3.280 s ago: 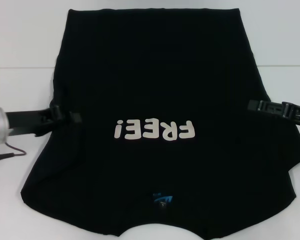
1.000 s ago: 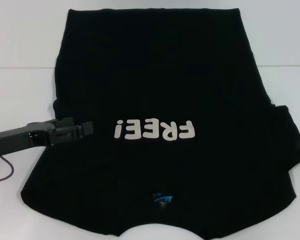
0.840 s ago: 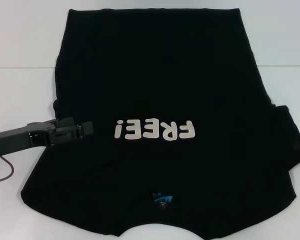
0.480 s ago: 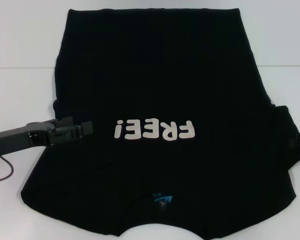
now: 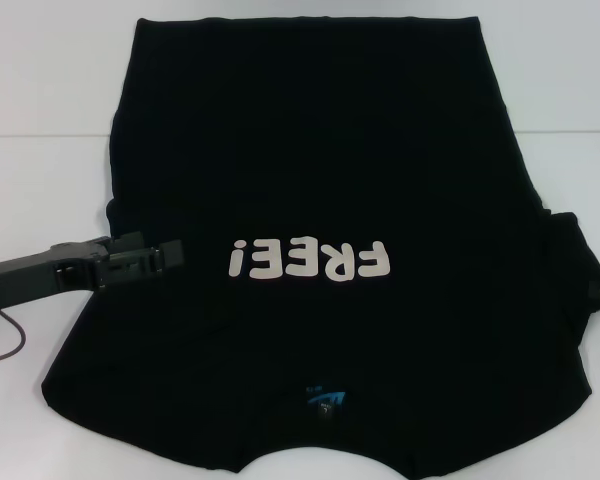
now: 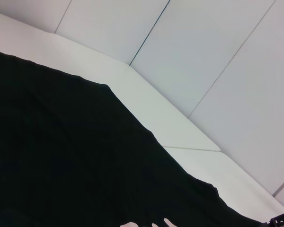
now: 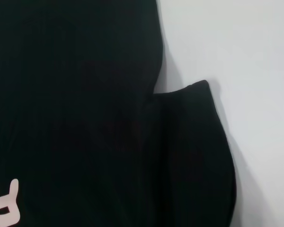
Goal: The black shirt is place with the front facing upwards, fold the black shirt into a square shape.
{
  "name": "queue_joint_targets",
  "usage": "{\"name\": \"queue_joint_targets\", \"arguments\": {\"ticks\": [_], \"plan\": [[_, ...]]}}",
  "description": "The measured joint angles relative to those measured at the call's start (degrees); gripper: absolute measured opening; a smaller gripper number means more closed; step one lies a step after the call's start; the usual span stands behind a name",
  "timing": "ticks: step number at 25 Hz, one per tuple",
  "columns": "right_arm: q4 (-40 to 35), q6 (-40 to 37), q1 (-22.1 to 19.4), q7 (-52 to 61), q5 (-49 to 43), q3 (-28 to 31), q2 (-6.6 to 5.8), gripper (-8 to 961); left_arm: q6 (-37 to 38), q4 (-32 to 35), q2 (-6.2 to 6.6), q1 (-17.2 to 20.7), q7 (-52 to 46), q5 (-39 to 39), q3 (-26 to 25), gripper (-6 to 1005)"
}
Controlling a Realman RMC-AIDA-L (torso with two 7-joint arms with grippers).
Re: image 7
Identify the black FREE print t-shirt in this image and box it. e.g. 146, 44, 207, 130
0, 0, 239, 227

